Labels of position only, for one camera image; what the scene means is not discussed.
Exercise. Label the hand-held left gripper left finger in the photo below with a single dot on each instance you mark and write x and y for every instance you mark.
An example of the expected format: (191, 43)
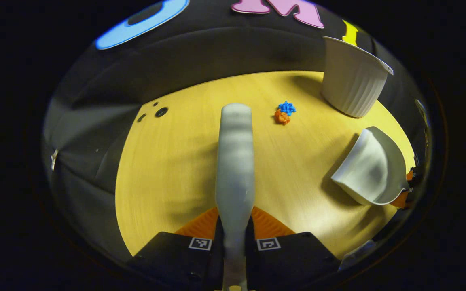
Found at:
(176, 262)

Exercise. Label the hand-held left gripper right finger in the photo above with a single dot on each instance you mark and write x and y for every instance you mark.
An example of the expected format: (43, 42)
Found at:
(293, 262)

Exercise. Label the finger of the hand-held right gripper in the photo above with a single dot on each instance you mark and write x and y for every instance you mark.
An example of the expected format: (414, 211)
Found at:
(410, 176)
(401, 200)

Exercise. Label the white dustpan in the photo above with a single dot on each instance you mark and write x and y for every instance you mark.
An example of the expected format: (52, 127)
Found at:
(372, 169)

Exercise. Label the white ribbed garbage bin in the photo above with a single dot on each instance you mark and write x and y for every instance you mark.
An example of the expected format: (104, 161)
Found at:
(350, 81)

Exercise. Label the small white broom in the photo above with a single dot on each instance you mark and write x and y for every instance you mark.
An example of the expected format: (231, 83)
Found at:
(235, 161)

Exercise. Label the blue paper ball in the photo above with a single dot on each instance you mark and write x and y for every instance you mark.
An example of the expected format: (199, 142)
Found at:
(287, 107)

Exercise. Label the small white clip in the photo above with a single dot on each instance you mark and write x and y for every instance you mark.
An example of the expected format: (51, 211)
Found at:
(54, 159)

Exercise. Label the black backdrop cloth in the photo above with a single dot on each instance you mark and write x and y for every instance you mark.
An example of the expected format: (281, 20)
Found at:
(217, 52)

